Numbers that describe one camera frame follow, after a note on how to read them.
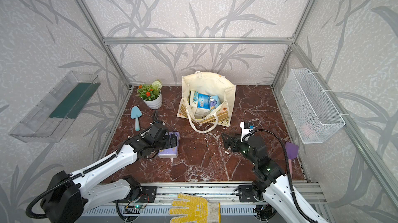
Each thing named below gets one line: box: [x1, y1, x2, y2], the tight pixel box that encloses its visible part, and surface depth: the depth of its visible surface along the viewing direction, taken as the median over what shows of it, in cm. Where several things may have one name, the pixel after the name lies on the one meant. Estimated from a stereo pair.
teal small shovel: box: [130, 106, 142, 132], surface depth 107 cm
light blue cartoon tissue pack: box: [209, 94, 222, 111], surface depth 95 cm
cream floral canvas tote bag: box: [176, 71, 236, 134], surface depth 91 cm
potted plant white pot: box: [136, 79, 163, 110], surface depth 100 cm
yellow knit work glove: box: [168, 192, 221, 223], surface depth 71 cm
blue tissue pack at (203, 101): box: [197, 92, 211, 110], surface depth 96 cm
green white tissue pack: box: [188, 90, 199, 106], surface depth 95 cm
